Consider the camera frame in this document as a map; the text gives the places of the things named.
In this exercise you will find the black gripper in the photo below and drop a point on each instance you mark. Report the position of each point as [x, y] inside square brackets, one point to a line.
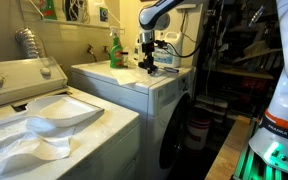
[148, 52]

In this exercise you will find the white paper towel sheet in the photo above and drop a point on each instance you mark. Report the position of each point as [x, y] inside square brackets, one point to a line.
[127, 76]
[67, 110]

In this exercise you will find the green spray bottle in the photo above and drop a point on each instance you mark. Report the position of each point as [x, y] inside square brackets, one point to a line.
[116, 56]

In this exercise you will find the white front-load washing machine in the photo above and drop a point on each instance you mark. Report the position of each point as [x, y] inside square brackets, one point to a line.
[130, 100]

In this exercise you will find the green bottle on shelf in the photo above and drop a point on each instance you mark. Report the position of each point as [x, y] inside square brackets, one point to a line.
[48, 8]

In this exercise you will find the large white plastic jug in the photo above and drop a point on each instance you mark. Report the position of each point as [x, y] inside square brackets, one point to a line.
[167, 56]

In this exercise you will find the white box with blue label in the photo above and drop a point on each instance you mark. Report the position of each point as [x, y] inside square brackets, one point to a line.
[104, 14]

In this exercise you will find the dark round washer door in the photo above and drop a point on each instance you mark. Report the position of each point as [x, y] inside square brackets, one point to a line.
[174, 133]

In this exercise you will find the stacked white plastic bins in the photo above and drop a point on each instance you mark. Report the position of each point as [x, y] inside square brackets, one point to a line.
[210, 105]

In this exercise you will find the white top-load dryer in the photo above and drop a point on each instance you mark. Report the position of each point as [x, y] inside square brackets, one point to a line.
[110, 133]

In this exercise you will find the red and white bucket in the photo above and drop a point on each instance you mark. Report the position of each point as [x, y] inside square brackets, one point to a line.
[198, 133]

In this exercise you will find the cluttered garage shelving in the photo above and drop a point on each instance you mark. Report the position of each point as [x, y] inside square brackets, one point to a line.
[244, 73]

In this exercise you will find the wooden board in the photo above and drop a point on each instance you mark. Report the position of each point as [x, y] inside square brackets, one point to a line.
[227, 153]

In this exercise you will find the dark wrist camera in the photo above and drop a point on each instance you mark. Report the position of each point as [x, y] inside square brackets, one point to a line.
[161, 43]

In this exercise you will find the wall water valve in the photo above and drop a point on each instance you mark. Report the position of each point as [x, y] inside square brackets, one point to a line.
[91, 51]
[106, 51]

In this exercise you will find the white wall shelf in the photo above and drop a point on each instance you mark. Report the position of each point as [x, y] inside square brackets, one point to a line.
[84, 24]

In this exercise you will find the silver flexible vent duct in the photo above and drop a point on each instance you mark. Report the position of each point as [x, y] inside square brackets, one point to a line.
[30, 43]

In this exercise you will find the green-lit robot base frame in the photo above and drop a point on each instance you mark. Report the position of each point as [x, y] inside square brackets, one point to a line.
[250, 166]

